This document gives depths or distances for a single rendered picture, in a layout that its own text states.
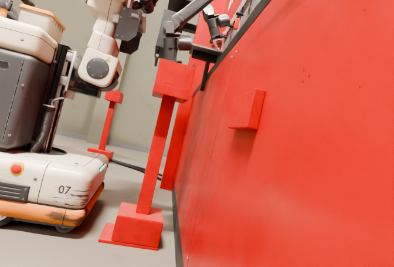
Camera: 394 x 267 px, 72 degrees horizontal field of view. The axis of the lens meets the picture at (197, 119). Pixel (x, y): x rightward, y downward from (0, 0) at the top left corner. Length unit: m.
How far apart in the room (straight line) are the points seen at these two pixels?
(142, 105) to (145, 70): 0.65
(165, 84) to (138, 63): 4.02
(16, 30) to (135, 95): 3.91
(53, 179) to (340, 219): 1.11
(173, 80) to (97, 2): 0.58
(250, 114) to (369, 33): 0.25
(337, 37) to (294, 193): 0.17
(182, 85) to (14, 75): 0.67
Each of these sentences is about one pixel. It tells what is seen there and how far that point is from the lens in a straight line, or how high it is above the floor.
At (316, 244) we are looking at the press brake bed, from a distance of 0.28.
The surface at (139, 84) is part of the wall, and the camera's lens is 5.15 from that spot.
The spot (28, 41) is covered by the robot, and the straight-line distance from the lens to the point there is 1.33.
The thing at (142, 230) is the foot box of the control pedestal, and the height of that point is 0.08.
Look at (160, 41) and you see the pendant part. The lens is 2.65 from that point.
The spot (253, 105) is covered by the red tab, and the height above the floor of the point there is 0.59.
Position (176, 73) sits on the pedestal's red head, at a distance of 1.21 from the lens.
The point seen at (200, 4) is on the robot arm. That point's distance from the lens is 1.36.
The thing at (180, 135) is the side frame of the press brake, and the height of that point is 0.48.
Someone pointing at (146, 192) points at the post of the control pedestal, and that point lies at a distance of 1.29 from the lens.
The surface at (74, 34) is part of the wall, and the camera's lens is 5.46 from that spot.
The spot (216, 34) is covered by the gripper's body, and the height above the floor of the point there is 1.10.
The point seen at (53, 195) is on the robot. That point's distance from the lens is 1.25.
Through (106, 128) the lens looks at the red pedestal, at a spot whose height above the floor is 0.36.
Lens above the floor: 0.52
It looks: 3 degrees up
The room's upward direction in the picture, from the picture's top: 13 degrees clockwise
